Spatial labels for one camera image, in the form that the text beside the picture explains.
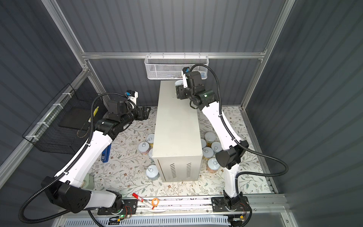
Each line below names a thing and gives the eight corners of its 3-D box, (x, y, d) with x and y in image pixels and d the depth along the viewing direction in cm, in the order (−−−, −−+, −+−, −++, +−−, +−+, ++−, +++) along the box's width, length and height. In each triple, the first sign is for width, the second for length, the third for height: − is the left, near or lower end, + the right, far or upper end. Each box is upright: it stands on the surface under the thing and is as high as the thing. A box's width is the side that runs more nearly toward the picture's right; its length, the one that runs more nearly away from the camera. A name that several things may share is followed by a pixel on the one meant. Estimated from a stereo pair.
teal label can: (147, 180, 84) (144, 176, 79) (149, 169, 89) (147, 164, 83) (159, 180, 84) (157, 176, 79) (160, 169, 89) (159, 164, 83)
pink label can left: (139, 155, 94) (136, 151, 90) (141, 146, 99) (139, 141, 94) (149, 155, 94) (147, 151, 90) (150, 146, 99) (149, 141, 94)
